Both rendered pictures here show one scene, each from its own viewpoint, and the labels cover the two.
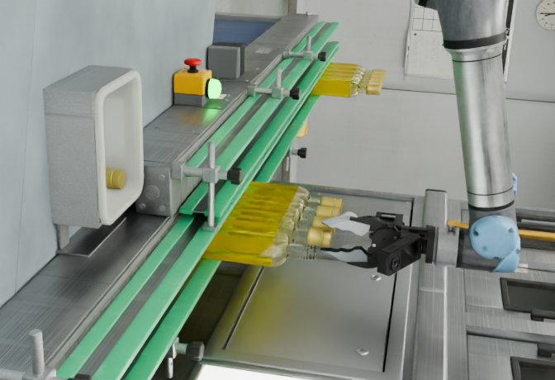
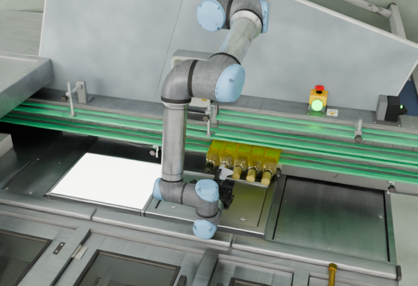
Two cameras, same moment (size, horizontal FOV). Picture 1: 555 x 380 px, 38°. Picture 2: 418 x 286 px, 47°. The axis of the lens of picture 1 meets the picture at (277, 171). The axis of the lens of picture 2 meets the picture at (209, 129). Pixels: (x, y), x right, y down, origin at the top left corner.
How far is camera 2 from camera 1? 2.24 m
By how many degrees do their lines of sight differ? 83
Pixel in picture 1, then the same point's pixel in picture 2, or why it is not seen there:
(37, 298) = (148, 105)
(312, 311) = not seen: hidden behind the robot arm
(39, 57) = (176, 38)
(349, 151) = not seen: outside the picture
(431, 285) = (237, 239)
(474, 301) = (239, 265)
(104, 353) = (121, 120)
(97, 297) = (146, 113)
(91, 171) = not seen: hidden behind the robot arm
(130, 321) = (138, 122)
